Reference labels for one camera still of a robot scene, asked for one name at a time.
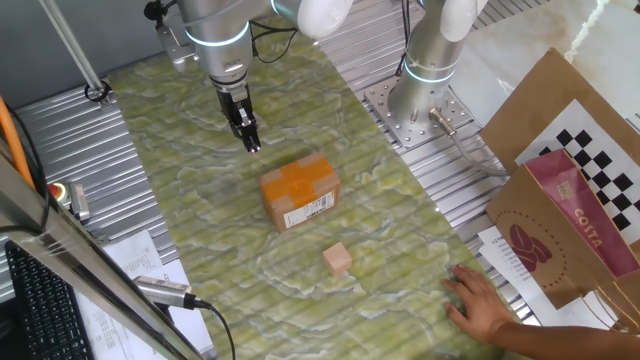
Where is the orange cable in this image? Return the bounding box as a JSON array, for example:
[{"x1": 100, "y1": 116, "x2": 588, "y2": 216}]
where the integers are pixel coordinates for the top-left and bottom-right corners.
[{"x1": 0, "y1": 94, "x2": 36, "y2": 190}]

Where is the small wooden cube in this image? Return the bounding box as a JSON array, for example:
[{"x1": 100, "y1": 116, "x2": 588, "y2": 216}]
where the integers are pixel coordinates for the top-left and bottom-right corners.
[{"x1": 322, "y1": 241, "x2": 354, "y2": 278}]

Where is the printed white paper sheet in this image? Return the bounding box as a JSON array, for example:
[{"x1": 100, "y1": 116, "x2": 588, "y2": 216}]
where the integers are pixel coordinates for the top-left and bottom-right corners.
[
  {"x1": 477, "y1": 225, "x2": 621, "y2": 331},
  {"x1": 74, "y1": 259, "x2": 215, "y2": 360},
  {"x1": 102, "y1": 229, "x2": 164, "y2": 281}
]

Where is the person's bare hand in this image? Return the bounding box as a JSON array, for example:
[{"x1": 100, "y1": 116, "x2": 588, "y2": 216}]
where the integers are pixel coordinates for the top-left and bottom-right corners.
[{"x1": 441, "y1": 263, "x2": 515, "y2": 345}]

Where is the red emergency stop button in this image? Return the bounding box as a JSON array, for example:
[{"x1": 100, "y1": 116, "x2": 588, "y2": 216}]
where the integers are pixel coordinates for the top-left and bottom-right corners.
[{"x1": 47, "y1": 182, "x2": 71, "y2": 205}]

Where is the thin metal pole with clamp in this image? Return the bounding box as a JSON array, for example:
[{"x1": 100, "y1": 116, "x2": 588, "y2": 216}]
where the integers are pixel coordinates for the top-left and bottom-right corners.
[{"x1": 38, "y1": 0, "x2": 114, "y2": 109}]

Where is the black camera cable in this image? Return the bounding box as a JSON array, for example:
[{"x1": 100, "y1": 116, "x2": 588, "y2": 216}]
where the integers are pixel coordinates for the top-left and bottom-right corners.
[{"x1": 193, "y1": 298, "x2": 237, "y2": 360}]

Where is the black computer keyboard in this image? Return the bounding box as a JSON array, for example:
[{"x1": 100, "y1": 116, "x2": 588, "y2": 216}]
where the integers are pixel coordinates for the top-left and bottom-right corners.
[{"x1": 3, "y1": 239, "x2": 96, "y2": 360}]

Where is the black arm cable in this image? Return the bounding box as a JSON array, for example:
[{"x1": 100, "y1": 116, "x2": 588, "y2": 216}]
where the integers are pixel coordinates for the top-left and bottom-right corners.
[{"x1": 248, "y1": 0, "x2": 412, "y2": 79}]

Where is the aluminium frame bar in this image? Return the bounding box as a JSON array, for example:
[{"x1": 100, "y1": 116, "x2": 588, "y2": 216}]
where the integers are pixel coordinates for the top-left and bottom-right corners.
[{"x1": 0, "y1": 149, "x2": 204, "y2": 360}]

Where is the pink Costa box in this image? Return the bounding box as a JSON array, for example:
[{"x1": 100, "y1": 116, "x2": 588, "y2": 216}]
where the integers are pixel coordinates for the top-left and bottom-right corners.
[{"x1": 484, "y1": 148, "x2": 640, "y2": 334}]

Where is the person's bare forearm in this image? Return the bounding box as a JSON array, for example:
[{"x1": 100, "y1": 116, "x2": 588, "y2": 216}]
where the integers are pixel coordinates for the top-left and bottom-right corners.
[{"x1": 492, "y1": 318, "x2": 640, "y2": 360}]

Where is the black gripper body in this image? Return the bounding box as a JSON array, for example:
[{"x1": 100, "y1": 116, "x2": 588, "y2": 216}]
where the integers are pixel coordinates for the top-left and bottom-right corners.
[{"x1": 215, "y1": 82, "x2": 257, "y2": 132}]

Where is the white marble pattern sheet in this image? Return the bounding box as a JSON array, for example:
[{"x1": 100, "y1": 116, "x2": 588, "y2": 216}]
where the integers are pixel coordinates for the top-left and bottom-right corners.
[{"x1": 449, "y1": 0, "x2": 640, "y2": 134}]

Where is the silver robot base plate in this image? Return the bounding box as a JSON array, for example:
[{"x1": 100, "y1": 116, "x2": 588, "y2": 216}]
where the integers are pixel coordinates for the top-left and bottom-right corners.
[{"x1": 363, "y1": 74, "x2": 476, "y2": 150}]

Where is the checkerboard calibration sheet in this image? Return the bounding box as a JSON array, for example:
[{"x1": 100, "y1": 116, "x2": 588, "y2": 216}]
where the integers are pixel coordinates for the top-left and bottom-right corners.
[{"x1": 514, "y1": 98, "x2": 640, "y2": 246}]

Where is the cardboard box with orange tape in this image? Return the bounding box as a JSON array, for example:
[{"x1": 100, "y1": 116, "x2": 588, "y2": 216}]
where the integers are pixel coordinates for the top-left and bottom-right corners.
[{"x1": 259, "y1": 152, "x2": 342, "y2": 234}]

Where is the thin black cable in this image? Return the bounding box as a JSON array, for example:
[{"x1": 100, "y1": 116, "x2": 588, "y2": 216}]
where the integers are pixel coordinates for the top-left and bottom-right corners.
[{"x1": 0, "y1": 104, "x2": 51, "y2": 236}]

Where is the wrist camera with silver bracket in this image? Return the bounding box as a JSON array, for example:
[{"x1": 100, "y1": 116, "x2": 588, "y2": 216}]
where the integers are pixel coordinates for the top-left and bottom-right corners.
[{"x1": 144, "y1": 0, "x2": 197, "y2": 74}]

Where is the grey braided base cable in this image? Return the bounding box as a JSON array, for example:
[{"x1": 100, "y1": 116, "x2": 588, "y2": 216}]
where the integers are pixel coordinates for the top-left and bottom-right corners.
[{"x1": 428, "y1": 107, "x2": 509, "y2": 177}]

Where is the green marble pattern mat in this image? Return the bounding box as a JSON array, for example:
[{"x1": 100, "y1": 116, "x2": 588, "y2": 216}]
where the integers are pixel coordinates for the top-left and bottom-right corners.
[{"x1": 107, "y1": 14, "x2": 531, "y2": 360}]

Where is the large brown cardboard sheet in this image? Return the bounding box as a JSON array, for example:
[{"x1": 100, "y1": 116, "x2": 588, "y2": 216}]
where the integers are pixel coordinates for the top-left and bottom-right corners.
[{"x1": 479, "y1": 47, "x2": 640, "y2": 176}]

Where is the silver ribbed metal block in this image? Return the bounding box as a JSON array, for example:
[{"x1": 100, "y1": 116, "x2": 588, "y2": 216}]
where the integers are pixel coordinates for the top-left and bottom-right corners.
[{"x1": 68, "y1": 182, "x2": 91, "y2": 222}]

